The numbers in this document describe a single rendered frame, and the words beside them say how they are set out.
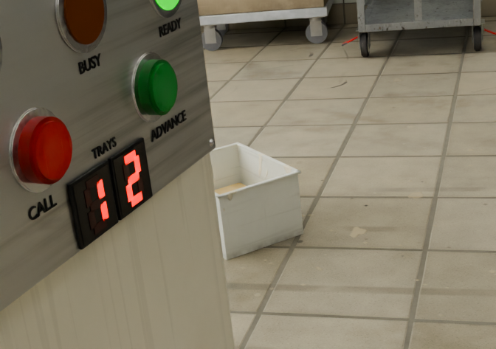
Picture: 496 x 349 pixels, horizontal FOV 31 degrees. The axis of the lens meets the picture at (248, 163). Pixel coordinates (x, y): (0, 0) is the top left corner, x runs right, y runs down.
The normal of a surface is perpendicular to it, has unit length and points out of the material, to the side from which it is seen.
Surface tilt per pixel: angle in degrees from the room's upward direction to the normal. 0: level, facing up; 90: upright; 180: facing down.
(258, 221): 90
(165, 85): 90
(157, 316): 90
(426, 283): 0
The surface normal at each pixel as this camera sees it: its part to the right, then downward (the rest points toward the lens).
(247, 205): 0.50, 0.25
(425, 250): -0.11, -0.94
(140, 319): 0.91, 0.05
